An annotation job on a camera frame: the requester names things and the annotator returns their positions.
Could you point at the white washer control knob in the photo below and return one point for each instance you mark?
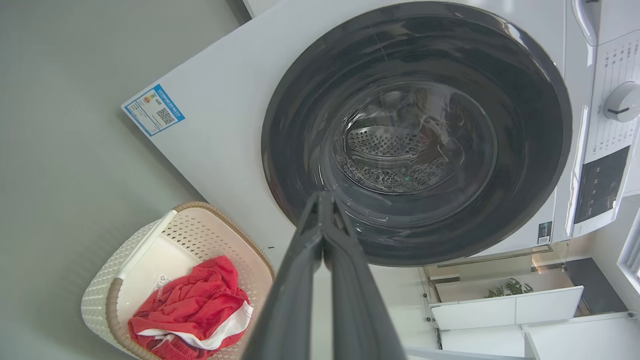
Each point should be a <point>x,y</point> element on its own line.
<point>622,102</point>

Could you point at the cream perforated laundry basket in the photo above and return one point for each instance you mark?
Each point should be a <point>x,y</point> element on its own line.
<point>105,290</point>

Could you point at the white low cabinet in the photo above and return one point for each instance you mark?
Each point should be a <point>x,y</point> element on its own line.
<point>500,310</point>

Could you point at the white table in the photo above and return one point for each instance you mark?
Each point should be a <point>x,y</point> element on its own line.
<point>585,340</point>

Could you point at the white front-load washing machine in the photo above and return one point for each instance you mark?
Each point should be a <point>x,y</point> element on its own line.
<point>220,125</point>

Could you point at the red and white garment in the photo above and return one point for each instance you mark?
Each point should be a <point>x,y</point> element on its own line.
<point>200,300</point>

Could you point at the blue energy label sticker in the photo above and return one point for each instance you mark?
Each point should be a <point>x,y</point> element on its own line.
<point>154,109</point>

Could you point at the round black washer door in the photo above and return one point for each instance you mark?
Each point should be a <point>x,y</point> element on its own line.
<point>300,125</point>

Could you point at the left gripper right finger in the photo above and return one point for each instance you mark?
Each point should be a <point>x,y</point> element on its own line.
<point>357,310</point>

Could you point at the green potted plant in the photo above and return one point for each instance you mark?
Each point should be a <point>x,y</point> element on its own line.
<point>507,288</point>

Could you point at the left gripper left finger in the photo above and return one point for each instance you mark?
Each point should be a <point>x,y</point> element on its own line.
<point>292,300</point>

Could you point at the black washer display panel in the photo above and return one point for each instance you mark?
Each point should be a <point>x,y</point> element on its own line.
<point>600,185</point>

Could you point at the small printed washer sticker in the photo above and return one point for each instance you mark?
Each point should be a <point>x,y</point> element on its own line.
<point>544,233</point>

